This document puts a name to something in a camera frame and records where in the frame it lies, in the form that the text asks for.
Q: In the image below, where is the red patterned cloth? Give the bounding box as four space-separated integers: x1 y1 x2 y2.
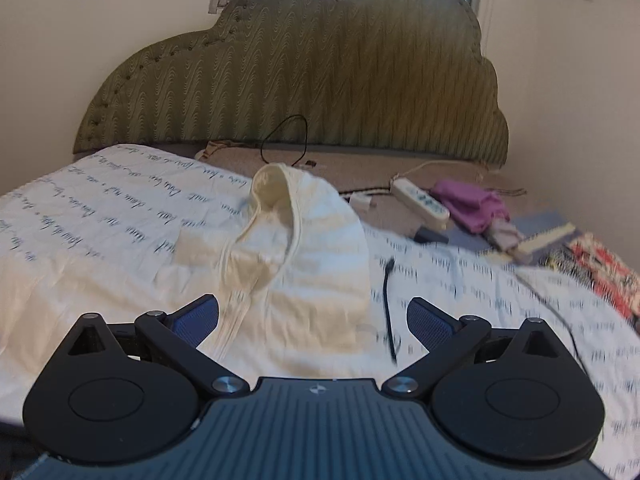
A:
545 232 640 322

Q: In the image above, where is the beige patterned strap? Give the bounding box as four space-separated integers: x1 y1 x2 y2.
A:
194 142 238 162

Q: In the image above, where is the white script printed bed sheet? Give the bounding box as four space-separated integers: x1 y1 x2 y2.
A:
0 144 640 461

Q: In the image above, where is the white power strip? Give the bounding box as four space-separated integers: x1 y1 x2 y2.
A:
390 178 451 230

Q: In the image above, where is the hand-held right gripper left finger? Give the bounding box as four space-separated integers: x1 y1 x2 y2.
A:
63 294 249 399

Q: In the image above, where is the green padded headboard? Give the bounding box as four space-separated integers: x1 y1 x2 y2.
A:
73 0 510 166

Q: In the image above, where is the blue and cream folded cloth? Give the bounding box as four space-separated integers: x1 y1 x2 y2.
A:
479 210 583 267

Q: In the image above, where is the grey brown mattress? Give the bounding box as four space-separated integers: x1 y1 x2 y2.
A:
187 141 528 243

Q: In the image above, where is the cream white garment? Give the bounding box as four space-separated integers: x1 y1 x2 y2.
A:
0 162 373 383

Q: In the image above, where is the thin black looped cable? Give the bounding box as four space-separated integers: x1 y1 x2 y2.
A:
260 114 317 169

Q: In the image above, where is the purple cloth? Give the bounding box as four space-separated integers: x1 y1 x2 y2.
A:
431 180 511 235

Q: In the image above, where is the grey folded cloth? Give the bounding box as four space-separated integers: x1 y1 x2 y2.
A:
486 219 527 252

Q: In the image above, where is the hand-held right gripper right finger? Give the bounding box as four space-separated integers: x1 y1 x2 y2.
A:
382 297 564 399

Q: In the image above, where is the thick black cable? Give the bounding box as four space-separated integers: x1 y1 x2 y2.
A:
382 256 401 365

